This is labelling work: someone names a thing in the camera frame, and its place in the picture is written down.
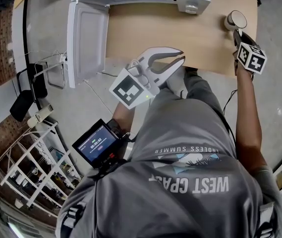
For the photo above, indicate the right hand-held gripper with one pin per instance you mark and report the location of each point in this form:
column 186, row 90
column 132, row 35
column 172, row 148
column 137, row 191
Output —
column 252, row 58

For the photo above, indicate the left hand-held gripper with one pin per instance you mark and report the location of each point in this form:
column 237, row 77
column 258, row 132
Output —
column 128, row 88

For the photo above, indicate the white mug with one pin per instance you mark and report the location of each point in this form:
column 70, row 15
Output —
column 237, row 20

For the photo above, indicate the white microwave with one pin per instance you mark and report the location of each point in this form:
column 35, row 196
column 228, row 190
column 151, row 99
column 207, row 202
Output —
column 91, row 38

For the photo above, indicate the person's left forearm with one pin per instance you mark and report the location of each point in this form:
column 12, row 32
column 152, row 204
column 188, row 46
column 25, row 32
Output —
column 122, row 115

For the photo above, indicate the person's right forearm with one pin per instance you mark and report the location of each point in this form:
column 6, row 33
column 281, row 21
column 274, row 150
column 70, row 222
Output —
column 248, row 120

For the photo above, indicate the person's white shoe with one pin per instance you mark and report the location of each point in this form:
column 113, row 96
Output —
column 176, row 80

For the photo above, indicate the person's grey trousers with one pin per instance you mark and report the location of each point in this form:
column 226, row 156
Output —
column 200, row 95

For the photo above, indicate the black wrist-mounted screen device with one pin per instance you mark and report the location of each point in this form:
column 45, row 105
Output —
column 96, row 144

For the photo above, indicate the white cylindrical device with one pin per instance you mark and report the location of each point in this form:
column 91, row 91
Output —
column 40, row 115

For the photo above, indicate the person's grey printed t-shirt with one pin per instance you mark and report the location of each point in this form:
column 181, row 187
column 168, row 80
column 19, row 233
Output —
column 180, row 207

